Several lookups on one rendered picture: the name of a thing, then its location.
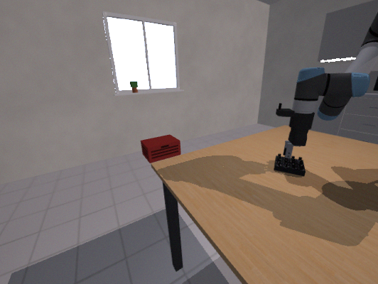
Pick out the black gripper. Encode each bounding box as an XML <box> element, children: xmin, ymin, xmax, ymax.
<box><xmin>276</xmin><ymin>100</ymin><xmax>318</xmax><ymax>158</ymax></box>

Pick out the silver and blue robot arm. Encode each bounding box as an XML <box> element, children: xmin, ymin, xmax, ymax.
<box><xmin>294</xmin><ymin>12</ymin><xmax>378</xmax><ymax>121</ymax></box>

